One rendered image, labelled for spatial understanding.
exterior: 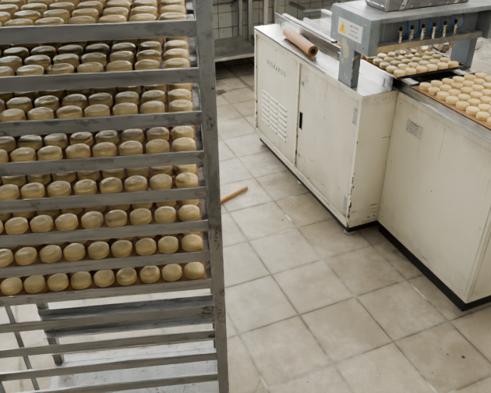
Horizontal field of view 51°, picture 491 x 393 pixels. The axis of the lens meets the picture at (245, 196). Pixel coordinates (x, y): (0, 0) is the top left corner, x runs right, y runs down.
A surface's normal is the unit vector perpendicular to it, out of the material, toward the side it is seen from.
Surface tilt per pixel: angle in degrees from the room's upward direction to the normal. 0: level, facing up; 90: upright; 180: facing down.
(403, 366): 0
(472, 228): 90
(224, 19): 90
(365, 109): 90
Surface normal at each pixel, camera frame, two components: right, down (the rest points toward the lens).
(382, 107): 0.37, 0.50
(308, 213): -0.01, -0.84
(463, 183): -0.93, 0.22
